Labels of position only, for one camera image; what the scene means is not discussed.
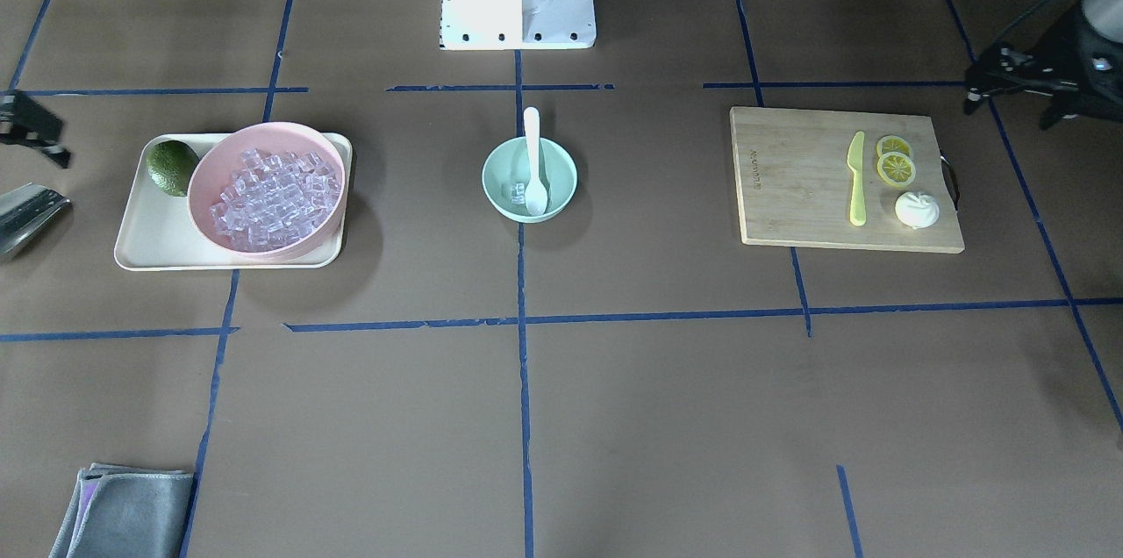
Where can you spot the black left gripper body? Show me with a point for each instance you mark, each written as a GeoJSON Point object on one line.
{"type": "Point", "coordinates": [1077, 47]}

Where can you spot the white plastic spoon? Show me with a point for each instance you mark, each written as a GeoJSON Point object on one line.
{"type": "Point", "coordinates": [536, 193]}

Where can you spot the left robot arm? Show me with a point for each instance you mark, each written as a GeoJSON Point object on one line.
{"type": "Point", "coordinates": [1104, 16]}

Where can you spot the mint green bowl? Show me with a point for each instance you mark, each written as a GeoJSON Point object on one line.
{"type": "Point", "coordinates": [508, 163]}

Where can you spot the clear ice cubes pile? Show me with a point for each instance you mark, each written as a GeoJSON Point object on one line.
{"type": "Point", "coordinates": [272, 201]}

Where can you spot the pink bowl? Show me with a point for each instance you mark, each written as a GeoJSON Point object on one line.
{"type": "Point", "coordinates": [214, 173]}

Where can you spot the stainless steel ice scoop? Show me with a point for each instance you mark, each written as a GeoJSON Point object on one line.
{"type": "Point", "coordinates": [25, 213]}

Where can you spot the upper lemon slice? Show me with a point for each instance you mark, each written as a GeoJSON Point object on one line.
{"type": "Point", "coordinates": [896, 169]}

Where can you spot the white steamed bun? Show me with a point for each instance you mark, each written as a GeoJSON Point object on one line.
{"type": "Point", "coordinates": [917, 210]}

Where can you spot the yellow plastic knife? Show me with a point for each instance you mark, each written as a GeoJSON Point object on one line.
{"type": "Point", "coordinates": [857, 215]}

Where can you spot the bamboo cutting board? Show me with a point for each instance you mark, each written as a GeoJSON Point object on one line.
{"type": "Point", "coordinates": [793, 184]}

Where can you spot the green lime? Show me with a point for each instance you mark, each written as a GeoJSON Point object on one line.
{"type": "Point", "coordinates": [170, 164]}

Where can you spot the beige plastic tray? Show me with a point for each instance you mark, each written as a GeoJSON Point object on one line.
{"type": "Point", "coordinates": [157, 232]}

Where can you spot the grey folded cloth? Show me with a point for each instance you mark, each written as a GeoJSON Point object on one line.
{"type": "Point", "coordinates": [121, 511]}

